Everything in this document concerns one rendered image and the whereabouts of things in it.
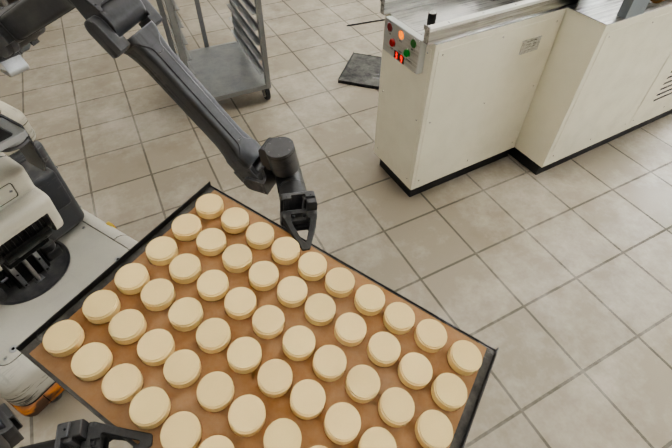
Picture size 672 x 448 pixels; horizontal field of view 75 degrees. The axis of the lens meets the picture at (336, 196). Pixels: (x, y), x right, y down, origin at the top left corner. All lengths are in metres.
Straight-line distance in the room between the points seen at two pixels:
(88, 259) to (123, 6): 1.17
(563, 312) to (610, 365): 0.24
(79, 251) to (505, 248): 1.77
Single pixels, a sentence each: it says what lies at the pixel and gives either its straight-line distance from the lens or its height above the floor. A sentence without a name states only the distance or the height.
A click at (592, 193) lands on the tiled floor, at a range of 2.60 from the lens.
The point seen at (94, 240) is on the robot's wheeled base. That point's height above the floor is 0.28.
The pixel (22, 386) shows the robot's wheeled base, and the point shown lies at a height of 0.23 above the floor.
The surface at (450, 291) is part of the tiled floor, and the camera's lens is 1.94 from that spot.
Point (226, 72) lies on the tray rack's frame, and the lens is 2.97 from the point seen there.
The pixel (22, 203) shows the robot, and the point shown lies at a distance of 1.45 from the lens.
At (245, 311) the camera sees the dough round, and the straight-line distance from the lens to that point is 0.72.
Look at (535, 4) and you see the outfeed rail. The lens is 2.05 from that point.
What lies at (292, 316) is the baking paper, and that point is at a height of 0.95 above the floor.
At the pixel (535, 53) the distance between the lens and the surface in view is 2.20.
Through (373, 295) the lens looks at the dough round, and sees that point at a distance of 0.75.
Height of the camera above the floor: 1.59
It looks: 46 degrees down
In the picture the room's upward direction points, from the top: straight up
